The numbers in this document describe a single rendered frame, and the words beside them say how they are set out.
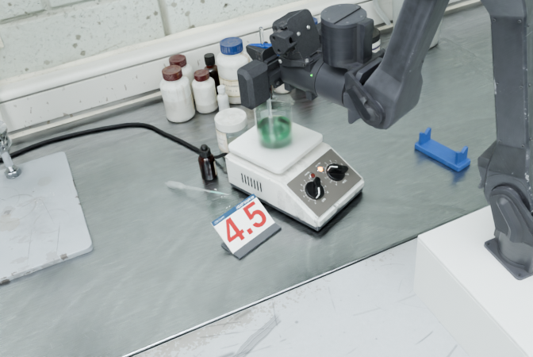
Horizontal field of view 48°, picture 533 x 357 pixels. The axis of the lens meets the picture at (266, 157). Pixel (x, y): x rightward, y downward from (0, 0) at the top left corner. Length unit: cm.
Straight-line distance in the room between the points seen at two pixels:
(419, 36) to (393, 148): 47
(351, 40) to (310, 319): 37
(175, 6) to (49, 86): 31
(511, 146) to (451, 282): 19
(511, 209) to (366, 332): 26
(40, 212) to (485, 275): 72
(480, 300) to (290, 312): 26
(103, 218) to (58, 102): 35
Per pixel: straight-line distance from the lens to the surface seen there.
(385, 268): 89
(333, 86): 78
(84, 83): 130
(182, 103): 122
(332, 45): 75
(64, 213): 107
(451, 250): 78
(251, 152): 97
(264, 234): 94
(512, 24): 62
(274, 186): 94
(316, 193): 92
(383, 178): 104
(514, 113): 66
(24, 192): 116
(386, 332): 82
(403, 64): 70
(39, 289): 97
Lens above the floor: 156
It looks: 37 degrees down
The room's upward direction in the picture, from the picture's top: 7 degrees counter-clockwise
